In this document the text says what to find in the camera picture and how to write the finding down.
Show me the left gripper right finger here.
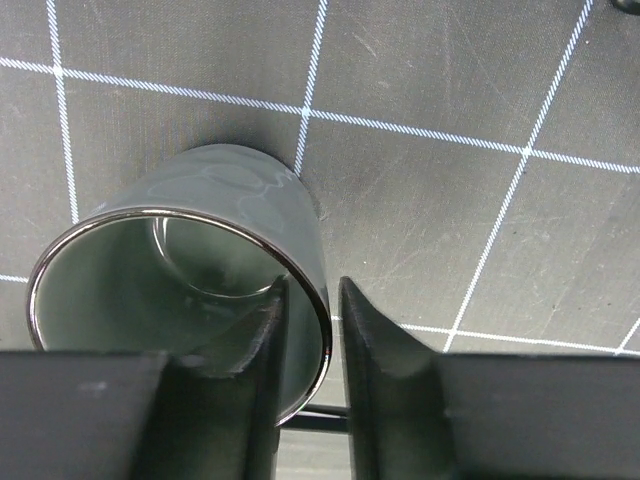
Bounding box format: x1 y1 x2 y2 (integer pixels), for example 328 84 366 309
339 277 639 479

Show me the green grey mug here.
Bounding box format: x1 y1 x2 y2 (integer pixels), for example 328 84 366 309
26 144 332 423

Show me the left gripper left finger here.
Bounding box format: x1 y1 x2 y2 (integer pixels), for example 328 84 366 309
1 278 289 479

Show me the black grid mat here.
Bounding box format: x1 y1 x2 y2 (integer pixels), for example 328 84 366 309
0 0 640 480

